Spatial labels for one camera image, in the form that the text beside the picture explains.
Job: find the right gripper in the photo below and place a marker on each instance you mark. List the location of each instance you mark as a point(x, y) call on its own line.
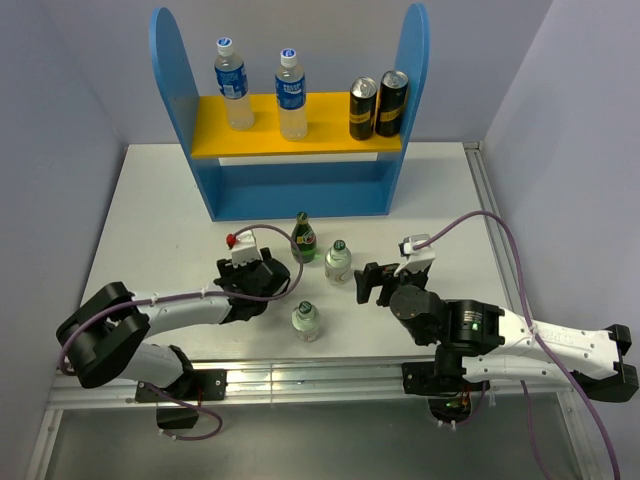
point(382, 274)

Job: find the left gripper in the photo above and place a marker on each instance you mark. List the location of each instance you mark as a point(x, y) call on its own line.
point(226, 267)

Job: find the green glass bottle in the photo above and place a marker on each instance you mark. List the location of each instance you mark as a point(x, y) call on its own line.
point(305, 239)

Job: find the Pocari Sweat bottle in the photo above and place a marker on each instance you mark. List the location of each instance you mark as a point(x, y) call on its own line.
point(290, 87)
point(232, 80)

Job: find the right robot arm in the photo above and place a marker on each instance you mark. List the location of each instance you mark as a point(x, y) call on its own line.
point(478, 342)

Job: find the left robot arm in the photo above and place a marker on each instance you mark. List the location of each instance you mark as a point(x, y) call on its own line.
point(106, 337)

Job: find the blue and yellow shelf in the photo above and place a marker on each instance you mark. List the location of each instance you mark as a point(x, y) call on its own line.
point(271, 156)

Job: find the clear glass bottle rear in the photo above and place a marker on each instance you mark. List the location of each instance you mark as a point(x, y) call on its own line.
point(337, 262)

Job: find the clear glass bottle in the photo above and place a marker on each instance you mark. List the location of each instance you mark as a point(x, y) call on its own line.
point(337, 262)
point(306, 321)

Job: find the clear glass bottle front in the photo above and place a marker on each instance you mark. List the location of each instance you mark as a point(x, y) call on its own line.
point(306, 321)

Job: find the black can left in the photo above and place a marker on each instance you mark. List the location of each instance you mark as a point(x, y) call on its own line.
point(362, 107)

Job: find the black can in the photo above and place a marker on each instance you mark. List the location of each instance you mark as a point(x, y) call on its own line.
point(391, 103)
point(362, 107)

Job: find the black can right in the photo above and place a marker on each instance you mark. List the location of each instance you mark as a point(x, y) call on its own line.
point(391, 103)

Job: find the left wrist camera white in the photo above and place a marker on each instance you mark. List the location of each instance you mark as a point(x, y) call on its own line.
point(243, 248)

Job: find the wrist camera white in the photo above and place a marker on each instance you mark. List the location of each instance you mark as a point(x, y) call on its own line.
point(243, 248)
point(417, 259)

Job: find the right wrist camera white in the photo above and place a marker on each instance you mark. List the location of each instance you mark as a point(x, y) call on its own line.
point(417, 259)

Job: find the aluminium front rail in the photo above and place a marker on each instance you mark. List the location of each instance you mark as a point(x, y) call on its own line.
point(258, 382)

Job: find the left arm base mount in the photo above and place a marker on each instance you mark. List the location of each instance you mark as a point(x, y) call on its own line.
point(187, 397)

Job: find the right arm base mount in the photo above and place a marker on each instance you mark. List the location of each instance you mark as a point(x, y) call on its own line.
point(452, 402)

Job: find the aluminium side rail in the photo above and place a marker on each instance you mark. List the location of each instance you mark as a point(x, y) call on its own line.
point(504, 257)

